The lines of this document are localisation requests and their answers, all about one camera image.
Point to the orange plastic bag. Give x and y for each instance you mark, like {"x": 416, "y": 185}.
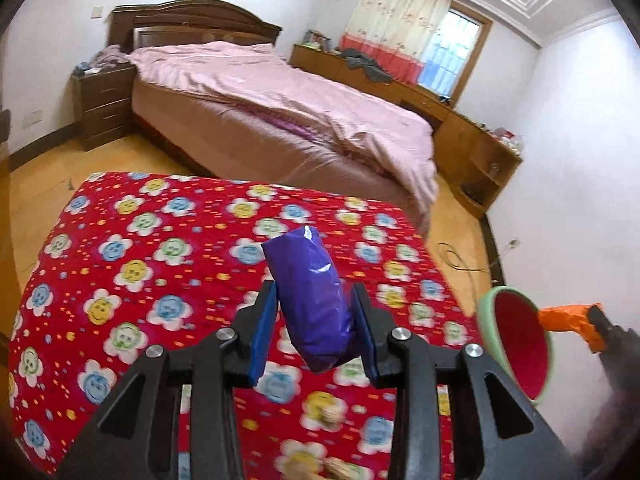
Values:
{"x": 565, "y": 317}

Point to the purple plastic packet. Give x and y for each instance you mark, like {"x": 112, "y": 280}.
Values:
{"x": 310, "y": 300}

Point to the brown wooden panel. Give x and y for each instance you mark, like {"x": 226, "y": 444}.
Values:
{"x": 6, "y": 240}

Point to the wooden bed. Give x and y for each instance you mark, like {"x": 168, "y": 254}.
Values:
{"x": 200, "y": 20}

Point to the watermelon-shaped bin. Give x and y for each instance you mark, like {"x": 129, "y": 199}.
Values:
{"x": 520, "y": 340}

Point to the floral curtain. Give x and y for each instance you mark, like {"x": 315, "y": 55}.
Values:
{"x": 395, "y": 25}

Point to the dark grey cloth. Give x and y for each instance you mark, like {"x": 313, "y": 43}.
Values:
{"x": 367, "y": 62}

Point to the wooden nightstand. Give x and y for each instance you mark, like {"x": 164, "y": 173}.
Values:
{"x": 102, "y": 110}

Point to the black wall adapter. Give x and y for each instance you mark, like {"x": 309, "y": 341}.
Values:
{"x": 4, "y": 124}

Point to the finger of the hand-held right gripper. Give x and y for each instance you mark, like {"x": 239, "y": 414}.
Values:
{"x": 602, "y": 327}

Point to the wall socket with plug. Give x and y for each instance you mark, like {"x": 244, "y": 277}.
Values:
{"x": 513, "y": 244}

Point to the long wooden cabinet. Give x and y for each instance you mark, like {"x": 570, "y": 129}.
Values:
{"x": 465, "y": 145}

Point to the pile of clothes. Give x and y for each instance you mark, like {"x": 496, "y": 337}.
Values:
{"x": 107, "y": 56}

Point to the pink quilt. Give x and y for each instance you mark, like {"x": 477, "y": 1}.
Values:
{"x": 260, "y": 90}

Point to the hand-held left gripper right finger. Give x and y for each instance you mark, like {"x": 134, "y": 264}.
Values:
{"x": 367, "y": 332}

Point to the barred window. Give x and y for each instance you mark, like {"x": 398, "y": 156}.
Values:
{"x": 450, "y": 55}

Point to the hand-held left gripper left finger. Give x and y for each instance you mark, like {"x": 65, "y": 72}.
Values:
{"x": 262, "y": 332}

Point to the white wall socket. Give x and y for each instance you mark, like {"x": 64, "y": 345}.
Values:
{"x": 32, "y": 118}

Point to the red flower-printed blanket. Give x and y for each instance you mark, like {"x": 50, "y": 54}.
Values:
{"x": 165, "y": 260}

